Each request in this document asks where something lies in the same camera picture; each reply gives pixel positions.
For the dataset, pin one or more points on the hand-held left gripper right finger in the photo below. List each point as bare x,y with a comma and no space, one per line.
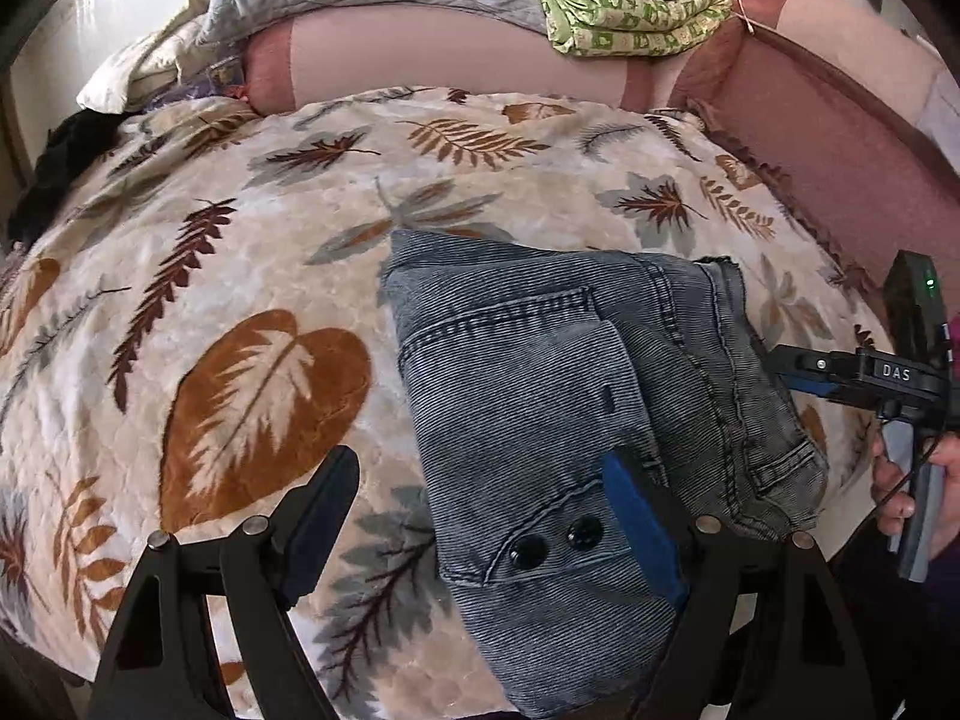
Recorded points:
645,529

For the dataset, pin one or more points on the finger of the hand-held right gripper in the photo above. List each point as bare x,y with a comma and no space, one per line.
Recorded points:
814,388

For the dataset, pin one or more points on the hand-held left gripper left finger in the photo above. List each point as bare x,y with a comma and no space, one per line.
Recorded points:
301,566

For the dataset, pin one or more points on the blue denim pants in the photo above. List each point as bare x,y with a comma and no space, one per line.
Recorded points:
525,390

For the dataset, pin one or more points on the person's right hand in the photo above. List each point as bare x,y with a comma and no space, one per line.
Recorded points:
892,491

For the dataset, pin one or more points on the leaf print blanket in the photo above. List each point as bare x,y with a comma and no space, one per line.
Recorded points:
225,240

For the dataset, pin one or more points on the black cloth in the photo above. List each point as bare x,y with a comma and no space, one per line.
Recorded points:
67,154

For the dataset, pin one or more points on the purple patterned cloth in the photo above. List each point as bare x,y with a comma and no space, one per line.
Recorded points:
217,75

